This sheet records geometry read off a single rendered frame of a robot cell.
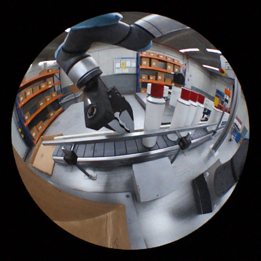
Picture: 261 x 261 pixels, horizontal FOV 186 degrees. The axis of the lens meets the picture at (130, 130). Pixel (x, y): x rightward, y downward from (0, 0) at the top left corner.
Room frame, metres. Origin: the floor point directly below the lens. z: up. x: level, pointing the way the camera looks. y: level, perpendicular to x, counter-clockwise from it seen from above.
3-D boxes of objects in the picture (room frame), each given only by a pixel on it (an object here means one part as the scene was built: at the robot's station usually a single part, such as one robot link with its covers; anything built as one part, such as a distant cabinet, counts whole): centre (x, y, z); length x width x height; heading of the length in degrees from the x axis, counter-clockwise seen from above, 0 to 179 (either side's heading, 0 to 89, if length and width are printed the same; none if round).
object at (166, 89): (0.74, -0.25, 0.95); 0.20 x 0.20 x 0.14
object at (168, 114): (0.73, -0.51, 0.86); 0.80 x 0.67 x 0.05; 100
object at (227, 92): (0.22, -0.47, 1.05); 0.10 x 0.04 x 0.33; 10
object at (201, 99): (0.24, -0.28, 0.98); 0.05 x 0.05 x 0.20
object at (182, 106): (0.22, -0.18, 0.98); 0.05 x 0.05 x 0.20
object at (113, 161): (0.27, -0.46, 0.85); 1.65 x 0.11 x 0.05; 100
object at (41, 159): (0.10, 0.53, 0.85); 0.30 x 0.26 x 0.04; 100
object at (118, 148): (0.27, -0.46, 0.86); 1.65 x 0.08 x 0.04; 100
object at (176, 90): (0.53, -0.33, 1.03); 0.09 x 0.09 x 0.30
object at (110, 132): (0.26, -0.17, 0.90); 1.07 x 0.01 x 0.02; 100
